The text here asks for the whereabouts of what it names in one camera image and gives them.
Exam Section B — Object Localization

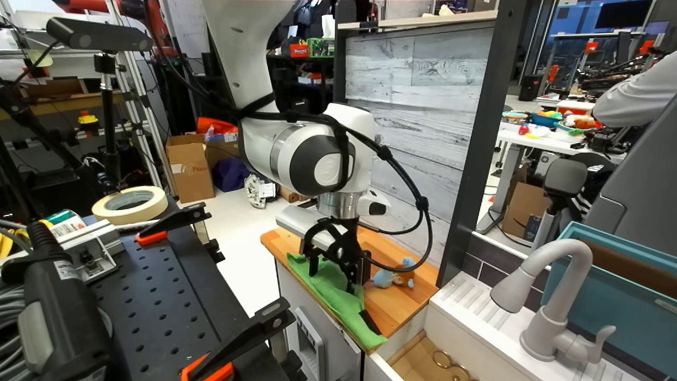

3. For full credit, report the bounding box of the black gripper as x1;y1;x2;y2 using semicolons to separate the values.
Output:
301;218;368;294

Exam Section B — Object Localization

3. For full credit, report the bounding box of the green cloth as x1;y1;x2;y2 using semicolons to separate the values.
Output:
288;254;386;351

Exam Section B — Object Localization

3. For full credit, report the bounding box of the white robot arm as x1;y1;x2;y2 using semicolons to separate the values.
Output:
203;0;374;290

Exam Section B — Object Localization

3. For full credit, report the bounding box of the wooden counter top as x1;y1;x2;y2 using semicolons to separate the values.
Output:
261;228;438;350

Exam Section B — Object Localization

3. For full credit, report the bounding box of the small plush toy animal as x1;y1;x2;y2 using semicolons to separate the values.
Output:
372;258;414;288

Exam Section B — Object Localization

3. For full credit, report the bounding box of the white sink basin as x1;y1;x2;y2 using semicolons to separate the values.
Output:
363;273;675;381

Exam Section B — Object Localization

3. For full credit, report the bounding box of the black orange clamp lower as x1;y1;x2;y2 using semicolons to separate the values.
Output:
179;297;295;381

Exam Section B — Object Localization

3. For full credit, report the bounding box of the black orange clamp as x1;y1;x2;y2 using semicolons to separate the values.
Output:
135;204;209;248
179;297;295;381

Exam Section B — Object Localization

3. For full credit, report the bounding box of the black perforated work table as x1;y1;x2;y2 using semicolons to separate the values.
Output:
92;228;248;381

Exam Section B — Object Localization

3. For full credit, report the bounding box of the cardboard box left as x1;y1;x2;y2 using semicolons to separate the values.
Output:
164;136;214;204

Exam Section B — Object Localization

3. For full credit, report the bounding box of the black orange clamp upper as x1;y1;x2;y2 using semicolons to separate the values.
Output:
135;204;209;248

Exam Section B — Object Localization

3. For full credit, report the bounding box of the grey wood backsplash panel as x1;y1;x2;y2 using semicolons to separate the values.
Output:
345;24;493;266

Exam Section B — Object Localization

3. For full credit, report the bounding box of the roll of masking tape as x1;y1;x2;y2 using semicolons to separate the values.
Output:
92;187;170;224

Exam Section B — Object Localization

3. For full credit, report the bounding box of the grey kitchen faucet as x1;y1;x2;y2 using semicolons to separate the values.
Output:
490;240;616;367

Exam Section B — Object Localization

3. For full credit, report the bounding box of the teal dish rack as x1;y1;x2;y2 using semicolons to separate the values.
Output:
561;222;677;378

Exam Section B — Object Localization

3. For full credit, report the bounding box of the person in grey shirt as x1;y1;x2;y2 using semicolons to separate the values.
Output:
592;50;677;128

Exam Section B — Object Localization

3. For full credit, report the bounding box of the black vertical post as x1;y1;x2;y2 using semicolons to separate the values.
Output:
435;0;529;288

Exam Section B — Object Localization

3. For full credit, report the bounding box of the black camera on stand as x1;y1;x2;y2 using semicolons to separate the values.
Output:
47;17;153;54

